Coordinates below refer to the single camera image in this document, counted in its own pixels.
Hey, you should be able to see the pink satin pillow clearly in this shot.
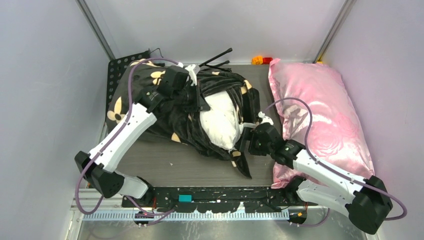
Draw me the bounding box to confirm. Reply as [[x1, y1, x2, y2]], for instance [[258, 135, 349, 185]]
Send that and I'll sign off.
[[268, 58, 375, 178]]

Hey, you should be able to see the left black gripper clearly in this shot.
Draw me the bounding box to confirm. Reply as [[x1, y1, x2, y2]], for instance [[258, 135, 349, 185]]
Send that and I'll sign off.
[[172, 80, 209, 112]]

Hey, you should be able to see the teal rectangular block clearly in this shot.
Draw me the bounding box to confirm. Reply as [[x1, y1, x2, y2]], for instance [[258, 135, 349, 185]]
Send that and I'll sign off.
[[178, 194, 193, 203]]

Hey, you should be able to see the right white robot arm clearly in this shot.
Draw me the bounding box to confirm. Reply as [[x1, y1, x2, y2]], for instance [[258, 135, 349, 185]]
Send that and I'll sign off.
[[236, 111, 393, 235]]

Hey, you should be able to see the white slotted cable duct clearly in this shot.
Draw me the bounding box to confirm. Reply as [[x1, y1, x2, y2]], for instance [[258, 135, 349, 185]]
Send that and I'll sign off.
[[82, 209, 290, 221]]

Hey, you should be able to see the white pillow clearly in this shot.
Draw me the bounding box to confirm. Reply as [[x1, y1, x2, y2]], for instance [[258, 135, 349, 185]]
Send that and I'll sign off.
[[199, 91, 242, 151]]

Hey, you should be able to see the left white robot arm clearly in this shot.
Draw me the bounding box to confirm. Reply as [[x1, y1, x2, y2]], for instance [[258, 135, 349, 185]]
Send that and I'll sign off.
[[74, 63, 210, 207]]

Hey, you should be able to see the black floral pillowcase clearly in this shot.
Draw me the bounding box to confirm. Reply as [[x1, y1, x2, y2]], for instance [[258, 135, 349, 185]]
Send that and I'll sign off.
[[105, 58, 254, 178]]

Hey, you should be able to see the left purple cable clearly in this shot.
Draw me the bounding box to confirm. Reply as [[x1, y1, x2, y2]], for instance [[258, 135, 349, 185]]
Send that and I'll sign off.
[[74, 57, 185, 226]]

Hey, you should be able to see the red toy block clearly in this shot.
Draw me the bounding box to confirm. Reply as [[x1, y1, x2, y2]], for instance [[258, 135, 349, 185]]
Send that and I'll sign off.
[[262, 57, 273, 65]]

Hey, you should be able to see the black folded tripod stand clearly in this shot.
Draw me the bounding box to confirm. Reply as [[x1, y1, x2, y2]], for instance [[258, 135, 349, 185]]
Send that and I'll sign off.
[[199, 47, 233, 72]]

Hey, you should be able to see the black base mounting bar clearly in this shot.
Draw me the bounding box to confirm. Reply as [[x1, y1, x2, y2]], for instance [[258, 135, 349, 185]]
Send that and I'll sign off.
[[121, 186, 305, 213]]

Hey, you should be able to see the orange toy block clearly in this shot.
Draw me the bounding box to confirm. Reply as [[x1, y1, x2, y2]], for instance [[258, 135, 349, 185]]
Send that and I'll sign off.
[[251, 55, 264, 65]]

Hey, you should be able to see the black perforated metal plate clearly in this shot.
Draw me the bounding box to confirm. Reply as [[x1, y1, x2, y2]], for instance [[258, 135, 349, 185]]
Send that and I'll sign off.
[[105, 48, 151, 112]]

